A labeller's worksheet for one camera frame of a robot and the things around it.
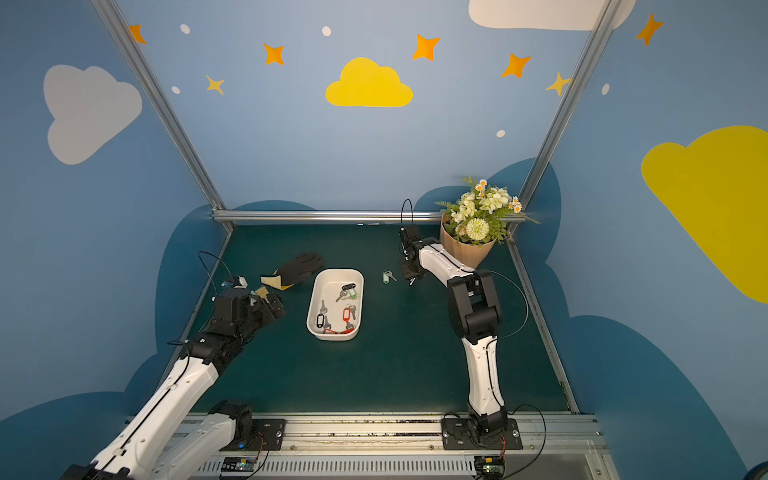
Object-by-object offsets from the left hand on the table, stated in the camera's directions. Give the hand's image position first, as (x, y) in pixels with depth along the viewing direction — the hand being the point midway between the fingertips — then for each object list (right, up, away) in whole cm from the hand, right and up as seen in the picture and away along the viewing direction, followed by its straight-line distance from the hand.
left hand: (268, 299), depth 82 cm
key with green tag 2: (+20, 0, +20) cm, 29 cm away
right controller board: (+59, -41, -9) cm, 72 cm away
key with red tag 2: (+14, -11, +12) cm, 21 cm away
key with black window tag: (+11, -9, +14) cm, 20 cm away
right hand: (+44, +8, +22) cm, 50 cm away
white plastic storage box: (+16, -4, +18) cm, 24 cm away
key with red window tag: (+20, -7, +15) cm, 26 cm away
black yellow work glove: (+1, +7, +26) cm, 27 cm away
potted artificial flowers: (+59, +22, +4) cm, 63 cm away
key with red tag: (+21, -11, +12) cm, 26 cm away
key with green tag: (+33, +4, +26) cm, 42 cm away
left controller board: (-3, -39, -10) cm, 40 cm away
